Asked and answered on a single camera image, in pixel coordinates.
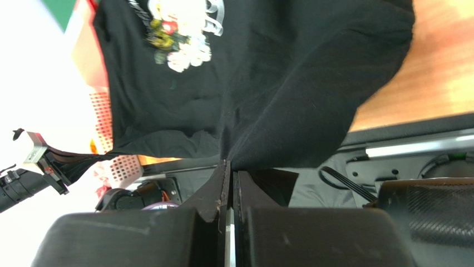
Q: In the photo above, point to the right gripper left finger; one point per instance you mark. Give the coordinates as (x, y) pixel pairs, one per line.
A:
(193, 234)

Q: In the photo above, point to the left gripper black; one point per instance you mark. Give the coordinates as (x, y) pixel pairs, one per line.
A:
(62, 169)

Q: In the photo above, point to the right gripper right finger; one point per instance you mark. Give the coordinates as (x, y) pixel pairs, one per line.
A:
(267, 234)

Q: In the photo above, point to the black floral t shirt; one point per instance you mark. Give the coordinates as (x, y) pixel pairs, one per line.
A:
(281, 89)

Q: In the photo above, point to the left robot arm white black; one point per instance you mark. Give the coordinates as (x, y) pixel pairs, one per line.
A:
(19, 185)

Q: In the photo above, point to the white plastic laundry basket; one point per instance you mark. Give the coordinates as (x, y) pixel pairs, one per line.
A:
(123, 170)

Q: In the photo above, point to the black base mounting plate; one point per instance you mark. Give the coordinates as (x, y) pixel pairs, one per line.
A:
(430, 204)

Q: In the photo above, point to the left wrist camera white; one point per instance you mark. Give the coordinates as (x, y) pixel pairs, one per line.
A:
(28, 149)

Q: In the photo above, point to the red ring binder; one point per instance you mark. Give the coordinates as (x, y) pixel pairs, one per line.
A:
(86, 51)

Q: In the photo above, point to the green ring binder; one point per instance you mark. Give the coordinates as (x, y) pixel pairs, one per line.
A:
(61, 10)

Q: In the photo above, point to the aluminium frame rail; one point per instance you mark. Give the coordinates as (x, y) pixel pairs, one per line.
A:
(422, 147)

